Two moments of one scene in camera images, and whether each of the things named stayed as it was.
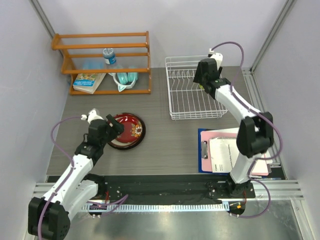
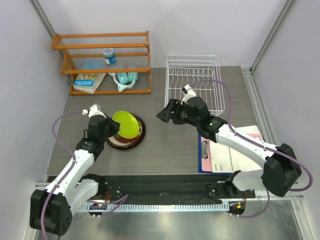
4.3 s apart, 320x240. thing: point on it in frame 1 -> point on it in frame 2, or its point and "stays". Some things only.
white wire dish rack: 187,99 stays
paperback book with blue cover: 87,82 stays
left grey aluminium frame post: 41,15 stays
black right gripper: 198,78 -> 174,105
